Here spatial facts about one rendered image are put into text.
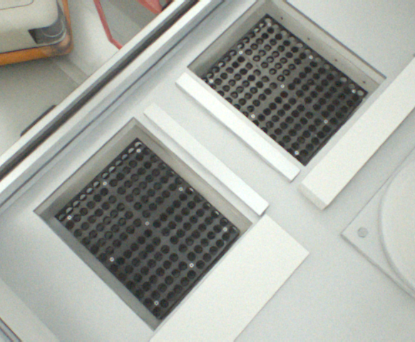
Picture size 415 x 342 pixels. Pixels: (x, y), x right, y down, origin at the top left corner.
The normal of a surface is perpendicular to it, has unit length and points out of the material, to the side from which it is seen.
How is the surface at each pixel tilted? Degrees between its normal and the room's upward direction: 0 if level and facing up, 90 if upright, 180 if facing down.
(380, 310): 0
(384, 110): 0
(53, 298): 0
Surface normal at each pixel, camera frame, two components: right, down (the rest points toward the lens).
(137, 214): 0.01, -0.28
